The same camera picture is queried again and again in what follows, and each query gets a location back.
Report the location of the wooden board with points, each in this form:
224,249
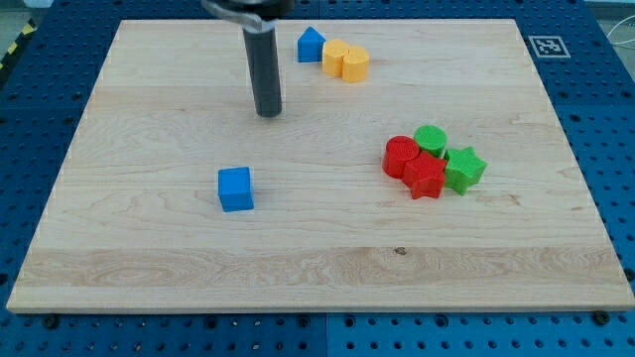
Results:
134,223

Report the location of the yellow black hazard tape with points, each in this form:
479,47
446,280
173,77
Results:
19,45

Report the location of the green cylinder block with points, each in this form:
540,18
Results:
432,139

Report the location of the red star block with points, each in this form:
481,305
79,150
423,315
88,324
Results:
425,176

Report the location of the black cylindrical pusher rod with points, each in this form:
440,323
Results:
262,57

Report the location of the yellow heart block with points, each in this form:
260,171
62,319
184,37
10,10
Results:
341,59

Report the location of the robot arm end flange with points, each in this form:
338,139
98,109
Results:
254,16

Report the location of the green star block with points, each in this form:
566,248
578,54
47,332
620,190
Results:
463,169

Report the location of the white fiducial marker tag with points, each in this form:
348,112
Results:
549,47

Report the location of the blue cube block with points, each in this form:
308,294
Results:
235,189

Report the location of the blue triangle block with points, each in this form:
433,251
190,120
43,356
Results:
310,45

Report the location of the red cylinder block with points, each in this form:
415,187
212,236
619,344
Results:
398,151

